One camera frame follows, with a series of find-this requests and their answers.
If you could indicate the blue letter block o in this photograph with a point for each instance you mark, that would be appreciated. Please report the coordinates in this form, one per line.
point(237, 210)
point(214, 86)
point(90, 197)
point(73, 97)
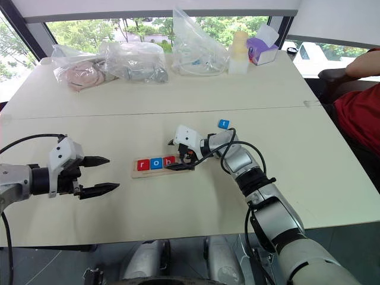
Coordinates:
point(155, 164)

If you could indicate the person in red shirt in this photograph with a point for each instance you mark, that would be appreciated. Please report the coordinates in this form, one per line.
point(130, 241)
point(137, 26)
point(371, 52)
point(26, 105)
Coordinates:
point(362, 115)

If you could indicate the wooden letter tray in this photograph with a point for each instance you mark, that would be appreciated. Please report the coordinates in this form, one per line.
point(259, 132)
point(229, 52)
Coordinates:
point(154, 173)

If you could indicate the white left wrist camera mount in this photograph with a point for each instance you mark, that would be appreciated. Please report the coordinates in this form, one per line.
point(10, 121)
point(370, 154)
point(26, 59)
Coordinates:
point(63, 151)

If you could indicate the plastic bag with pink contents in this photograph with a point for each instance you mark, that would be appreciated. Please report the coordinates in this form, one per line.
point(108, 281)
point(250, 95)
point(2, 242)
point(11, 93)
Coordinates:
point(80, 74)

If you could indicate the blue letter block t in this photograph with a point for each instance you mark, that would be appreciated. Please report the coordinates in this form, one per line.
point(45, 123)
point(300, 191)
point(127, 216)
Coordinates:
point(224, 124)

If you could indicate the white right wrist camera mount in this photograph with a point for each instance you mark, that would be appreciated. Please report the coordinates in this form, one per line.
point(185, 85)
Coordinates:
point(188, 136)

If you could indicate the plastic bag with grey contents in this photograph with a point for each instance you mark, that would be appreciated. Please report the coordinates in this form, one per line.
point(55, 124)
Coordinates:
point(139, 63)

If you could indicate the purple tissue box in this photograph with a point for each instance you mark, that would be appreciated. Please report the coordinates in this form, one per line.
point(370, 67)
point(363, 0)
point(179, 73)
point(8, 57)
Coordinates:
point(264, 47)

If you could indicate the person's bare forearm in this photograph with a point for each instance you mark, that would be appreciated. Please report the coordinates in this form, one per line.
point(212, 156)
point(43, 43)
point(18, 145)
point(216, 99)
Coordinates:
point(365, 63)

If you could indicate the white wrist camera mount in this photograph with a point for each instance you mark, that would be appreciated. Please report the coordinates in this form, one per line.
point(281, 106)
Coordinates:
point(63, 151)
point(188, 136)

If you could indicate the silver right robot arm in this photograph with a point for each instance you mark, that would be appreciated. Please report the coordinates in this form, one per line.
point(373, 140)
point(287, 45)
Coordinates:
point(285, 219)

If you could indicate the red letter block b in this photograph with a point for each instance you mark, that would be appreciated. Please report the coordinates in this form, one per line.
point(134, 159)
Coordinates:
point(168, 162)

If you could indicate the small dark round object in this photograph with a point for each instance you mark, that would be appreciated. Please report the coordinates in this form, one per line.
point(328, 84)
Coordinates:
point(292, 50)

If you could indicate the silver rounded robot leg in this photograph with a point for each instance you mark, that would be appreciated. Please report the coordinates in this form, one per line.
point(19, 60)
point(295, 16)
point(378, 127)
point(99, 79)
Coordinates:
point(145, 258)
point(219, 258)

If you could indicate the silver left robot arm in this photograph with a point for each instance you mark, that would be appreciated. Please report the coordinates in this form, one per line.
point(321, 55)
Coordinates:
point(15, 181)

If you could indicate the red letter block r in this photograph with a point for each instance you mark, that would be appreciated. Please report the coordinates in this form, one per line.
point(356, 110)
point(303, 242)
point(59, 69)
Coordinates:
point(143, 165)

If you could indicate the black office chair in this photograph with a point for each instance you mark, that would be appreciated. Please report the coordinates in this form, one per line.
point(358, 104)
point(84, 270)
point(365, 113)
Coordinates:
point(335, 80)

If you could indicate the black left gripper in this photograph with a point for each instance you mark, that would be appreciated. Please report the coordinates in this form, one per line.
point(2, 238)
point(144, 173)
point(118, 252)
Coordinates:
point(69, 182)

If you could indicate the tall clear plastic bag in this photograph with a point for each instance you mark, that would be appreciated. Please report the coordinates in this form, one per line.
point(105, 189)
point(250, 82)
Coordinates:
point(196, 50)

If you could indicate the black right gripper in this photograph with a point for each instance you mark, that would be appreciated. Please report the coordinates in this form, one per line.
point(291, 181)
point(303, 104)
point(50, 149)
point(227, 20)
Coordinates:
point(187, 154)

